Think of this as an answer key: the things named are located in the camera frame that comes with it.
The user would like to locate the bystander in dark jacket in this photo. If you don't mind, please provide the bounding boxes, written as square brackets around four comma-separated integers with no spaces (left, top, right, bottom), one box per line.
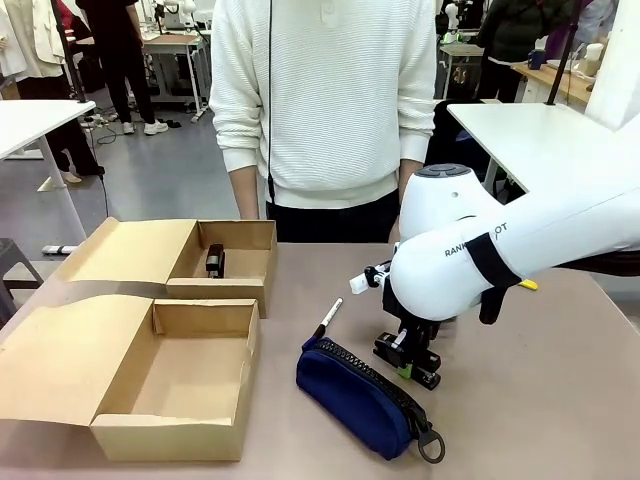
[476,0,569,105]

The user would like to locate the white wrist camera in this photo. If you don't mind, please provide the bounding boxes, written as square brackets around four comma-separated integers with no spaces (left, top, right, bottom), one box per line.
[348,259,397,297]

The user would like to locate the white table with black pole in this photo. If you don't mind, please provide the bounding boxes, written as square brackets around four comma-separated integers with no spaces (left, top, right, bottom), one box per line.
[445,101,640,197]

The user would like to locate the bystander in black clothes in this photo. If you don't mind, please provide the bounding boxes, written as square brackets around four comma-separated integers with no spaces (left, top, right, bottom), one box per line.
[99,0,170,137]

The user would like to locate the bystander in dark trousers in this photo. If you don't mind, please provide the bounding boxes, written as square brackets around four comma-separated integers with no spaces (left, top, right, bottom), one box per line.
[16,0,107,184]

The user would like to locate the black sleeved arm cable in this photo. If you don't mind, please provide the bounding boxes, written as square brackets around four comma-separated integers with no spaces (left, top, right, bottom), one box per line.
[549,248,640,278]

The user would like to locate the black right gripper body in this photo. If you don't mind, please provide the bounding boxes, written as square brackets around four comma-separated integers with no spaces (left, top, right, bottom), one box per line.
[381,283,442,362]

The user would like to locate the thin black lanyard cable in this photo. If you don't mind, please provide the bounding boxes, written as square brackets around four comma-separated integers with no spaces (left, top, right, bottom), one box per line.
[267,0,277,202]

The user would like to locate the white workbench desk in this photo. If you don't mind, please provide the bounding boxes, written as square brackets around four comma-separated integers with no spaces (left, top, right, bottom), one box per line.
[141,33,212,124]

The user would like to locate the white black marker pen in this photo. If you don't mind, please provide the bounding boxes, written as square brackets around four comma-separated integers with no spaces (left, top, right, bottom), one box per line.
[316,297,345,342]

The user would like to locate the black stand pole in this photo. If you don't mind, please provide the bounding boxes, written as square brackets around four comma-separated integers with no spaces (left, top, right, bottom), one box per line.
[49,0,90,105]
[546,0,584,107]

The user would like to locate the white side table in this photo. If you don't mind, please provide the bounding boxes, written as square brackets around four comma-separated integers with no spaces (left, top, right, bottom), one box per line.
[0,99,97,242]

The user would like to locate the person's right hand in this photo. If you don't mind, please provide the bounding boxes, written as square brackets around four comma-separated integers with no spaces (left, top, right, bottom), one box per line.
[230,167,262,221]

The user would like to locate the grey metal stool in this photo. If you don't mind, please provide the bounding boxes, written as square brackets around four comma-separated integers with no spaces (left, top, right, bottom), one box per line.
[0,237,45,329]

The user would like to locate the hanging cream coats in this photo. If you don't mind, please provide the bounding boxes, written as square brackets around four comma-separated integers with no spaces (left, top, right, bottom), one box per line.
[0,0,67,82]

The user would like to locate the blue zip pencil pouch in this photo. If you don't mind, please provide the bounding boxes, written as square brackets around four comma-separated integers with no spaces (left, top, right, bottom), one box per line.
[295,336,446,465]

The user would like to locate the person's left hand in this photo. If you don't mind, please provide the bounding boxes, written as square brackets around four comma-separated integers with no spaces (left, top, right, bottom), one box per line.
[388,160,416,245]

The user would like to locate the wooden workbench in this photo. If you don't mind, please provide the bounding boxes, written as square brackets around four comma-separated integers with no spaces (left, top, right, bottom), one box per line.
[511,58,607,107]

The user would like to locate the black office chair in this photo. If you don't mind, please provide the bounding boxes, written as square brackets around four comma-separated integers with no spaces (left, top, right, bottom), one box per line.
[423,99,495,177]

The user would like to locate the black velcro strap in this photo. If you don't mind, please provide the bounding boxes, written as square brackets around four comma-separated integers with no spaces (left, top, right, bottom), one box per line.
[467,232,522,325]

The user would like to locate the open cardboard box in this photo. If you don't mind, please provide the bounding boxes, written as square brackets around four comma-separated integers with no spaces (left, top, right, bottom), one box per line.
[0,294,262,463]
[56,216,279,320]

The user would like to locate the person in white sweater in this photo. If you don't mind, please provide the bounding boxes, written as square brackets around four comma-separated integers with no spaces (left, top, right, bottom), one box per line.
[208,0,439,245]

